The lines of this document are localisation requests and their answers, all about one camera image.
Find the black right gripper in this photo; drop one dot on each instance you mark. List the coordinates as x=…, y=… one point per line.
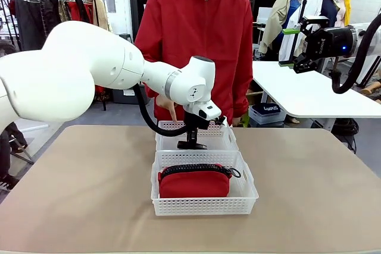
x=330, y=43

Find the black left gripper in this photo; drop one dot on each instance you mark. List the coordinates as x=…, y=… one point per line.
x=193, y=123

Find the black stapler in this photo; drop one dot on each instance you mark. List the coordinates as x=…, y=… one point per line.
x=201, y=146

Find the red pouch black zipper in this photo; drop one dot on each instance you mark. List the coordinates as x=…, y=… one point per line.
x=190, y=184

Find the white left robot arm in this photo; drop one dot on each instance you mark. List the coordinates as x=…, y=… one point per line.
x=74, y=66

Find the person's right hand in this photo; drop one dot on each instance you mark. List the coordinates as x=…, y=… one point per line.
x=166, y=104

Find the person's left hand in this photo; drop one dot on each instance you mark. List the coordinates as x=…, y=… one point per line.
x=238, y=122

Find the white perforated plastic basket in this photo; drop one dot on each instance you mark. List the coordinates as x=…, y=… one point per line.
x=229, y=141
x=202, y=206

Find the white coat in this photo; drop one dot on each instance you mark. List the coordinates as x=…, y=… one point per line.
x=314, y=4

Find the beige trench coat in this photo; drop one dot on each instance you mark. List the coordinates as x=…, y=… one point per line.
x=274, y=19

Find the yellow hanging garment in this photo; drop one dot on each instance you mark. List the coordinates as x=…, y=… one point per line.
x=346, y=7

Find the white table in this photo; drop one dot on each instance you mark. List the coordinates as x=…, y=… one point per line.
x=297, y=93

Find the white chair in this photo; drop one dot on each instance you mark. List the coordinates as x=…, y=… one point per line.
x=263, y=16

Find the leaning white panel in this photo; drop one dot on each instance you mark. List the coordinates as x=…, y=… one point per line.
x=369, y=72

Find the mannequin foot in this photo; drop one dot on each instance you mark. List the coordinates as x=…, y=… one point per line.
x=370, y=89

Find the navy cloth white lettering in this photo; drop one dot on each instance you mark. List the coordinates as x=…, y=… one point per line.
x=271, y=108

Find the clear plastic storage box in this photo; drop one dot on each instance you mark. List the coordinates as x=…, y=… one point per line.
x=268, y=118

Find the grey storage box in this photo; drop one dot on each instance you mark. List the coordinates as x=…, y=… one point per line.
x=125, y=97

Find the black bag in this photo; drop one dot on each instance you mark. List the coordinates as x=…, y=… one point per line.
x=345, y=129

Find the person's torso red jacket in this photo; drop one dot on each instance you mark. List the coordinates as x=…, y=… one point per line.
x=208, y=28

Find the beige hanging garment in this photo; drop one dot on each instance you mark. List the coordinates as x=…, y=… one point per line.
x=101, y=10

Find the red hanging garment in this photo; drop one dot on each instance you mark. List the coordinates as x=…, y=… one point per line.
x=78, y=10

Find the leopard print hanging garment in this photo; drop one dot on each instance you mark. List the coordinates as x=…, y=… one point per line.
x=63, y=10

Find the seated person dark trousers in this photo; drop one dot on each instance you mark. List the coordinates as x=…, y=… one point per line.
x=6, y=153

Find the black white sneaker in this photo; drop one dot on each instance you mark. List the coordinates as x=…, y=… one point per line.
x=7, y=183

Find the black hanging coat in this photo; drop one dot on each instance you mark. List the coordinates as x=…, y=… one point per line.
x=28, y=22

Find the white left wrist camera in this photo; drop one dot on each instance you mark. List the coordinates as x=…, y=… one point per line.
x=212, y=111

